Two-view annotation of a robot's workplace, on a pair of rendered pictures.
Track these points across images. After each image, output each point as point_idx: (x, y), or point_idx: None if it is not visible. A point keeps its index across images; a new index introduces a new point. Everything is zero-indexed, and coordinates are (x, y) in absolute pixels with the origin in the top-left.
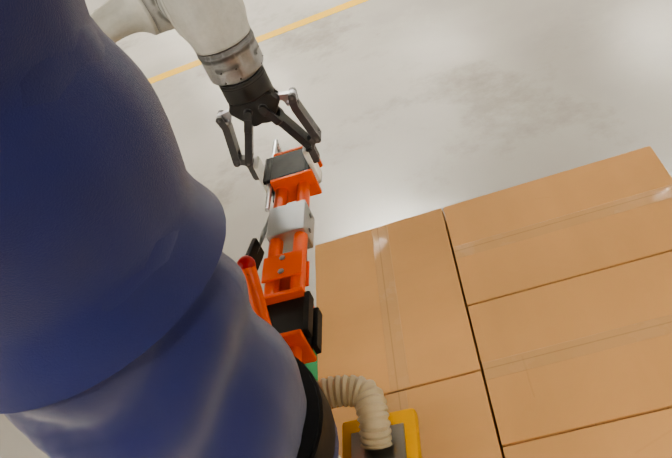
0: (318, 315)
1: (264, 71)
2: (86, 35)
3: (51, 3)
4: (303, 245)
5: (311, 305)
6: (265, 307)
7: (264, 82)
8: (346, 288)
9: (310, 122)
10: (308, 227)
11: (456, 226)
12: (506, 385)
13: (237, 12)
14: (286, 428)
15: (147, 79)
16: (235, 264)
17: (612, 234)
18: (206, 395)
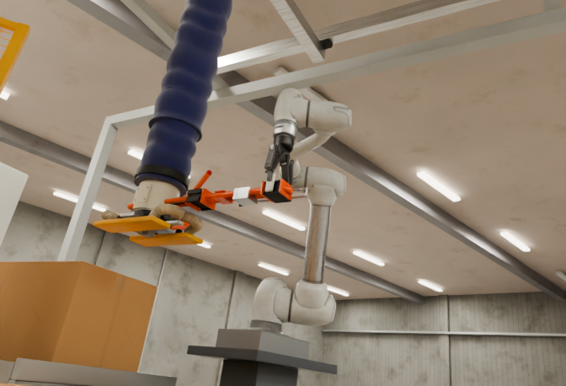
0: (195, 196)
1: (278, 136)
2: (168, 85)
3: (165, 80)
4: (227, 191)
5: (196, 190)
6: (198, 182)
7: (274, 140)
8: None
9: (267, 158)
10: (237, 192)
11: None
12: None
13: (275, 111)
14: (142, 158)
15: (173, 94)
16: (163, 130)
17: None
18: (146, 140)
